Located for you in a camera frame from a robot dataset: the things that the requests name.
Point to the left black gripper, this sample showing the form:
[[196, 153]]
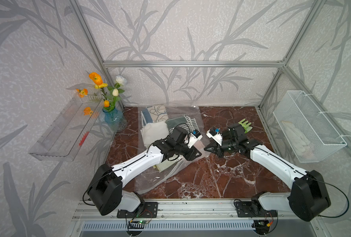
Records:
[[192, 153]]

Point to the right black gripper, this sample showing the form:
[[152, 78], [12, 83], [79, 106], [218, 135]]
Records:
[[213, 146]]

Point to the light green towel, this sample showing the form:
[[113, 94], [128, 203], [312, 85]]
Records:
[[164, 165]]

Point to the green white striped towel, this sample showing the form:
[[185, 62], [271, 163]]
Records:
[[186, 122]]

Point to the clear plastic vacuum bag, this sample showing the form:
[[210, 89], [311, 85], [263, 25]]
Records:
[[151, 178]]

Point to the blue patterned towel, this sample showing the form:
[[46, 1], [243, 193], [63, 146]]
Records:
[[153, 114]]

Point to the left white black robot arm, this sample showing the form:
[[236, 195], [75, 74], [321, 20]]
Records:
[[106, 188]]

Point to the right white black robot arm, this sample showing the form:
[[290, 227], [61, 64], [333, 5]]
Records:
[[308, 196]]

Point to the blue glass vase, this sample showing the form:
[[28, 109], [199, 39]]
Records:
[[115, 119]]

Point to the white cloth in basket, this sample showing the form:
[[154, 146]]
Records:
[[298, 141]]

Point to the orange white artificial flowers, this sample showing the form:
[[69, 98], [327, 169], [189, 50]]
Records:
[[110, 94]]

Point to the green garden fork wooden handle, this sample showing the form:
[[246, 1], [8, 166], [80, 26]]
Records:
[[246, 125]]

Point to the aluminium front rail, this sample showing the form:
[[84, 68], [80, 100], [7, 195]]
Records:
[[171, 209]]

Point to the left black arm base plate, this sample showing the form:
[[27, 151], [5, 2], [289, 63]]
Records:
[[146, 210]]

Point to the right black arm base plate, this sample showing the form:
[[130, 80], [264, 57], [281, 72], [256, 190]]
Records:
[[252, 209]]

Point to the white wire mesh basket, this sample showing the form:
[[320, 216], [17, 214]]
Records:
[[298, 108]]

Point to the aluminium cage frame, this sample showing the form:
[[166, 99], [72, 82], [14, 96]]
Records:
[[230, 53]]

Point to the clear acrylic wall shelf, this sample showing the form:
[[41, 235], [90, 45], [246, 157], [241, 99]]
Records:
[[60, 141]]

